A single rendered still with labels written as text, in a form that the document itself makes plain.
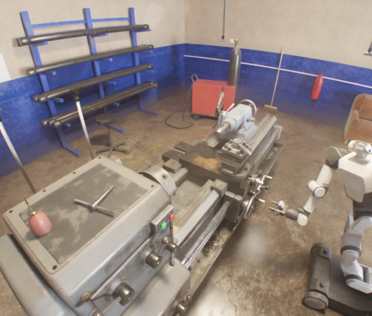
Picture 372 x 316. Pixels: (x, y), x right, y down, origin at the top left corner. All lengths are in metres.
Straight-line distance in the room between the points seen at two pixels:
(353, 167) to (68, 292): 1.48
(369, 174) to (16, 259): 1.67
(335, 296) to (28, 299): 2.08
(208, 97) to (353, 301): 3.79
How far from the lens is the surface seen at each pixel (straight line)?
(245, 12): 5.65
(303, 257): 2.53
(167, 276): 1.25
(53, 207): 0.98
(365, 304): 2.36
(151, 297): 1.22
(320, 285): 2.16
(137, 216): 0.86
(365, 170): 1.45
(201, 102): 4.51
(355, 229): 1.77
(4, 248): 1.02
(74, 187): 1.03
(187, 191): 1.79
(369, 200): 1.56
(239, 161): 1.58
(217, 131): 1.82
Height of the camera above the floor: 1.96
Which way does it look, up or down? 35 degrees down
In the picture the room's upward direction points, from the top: straight up
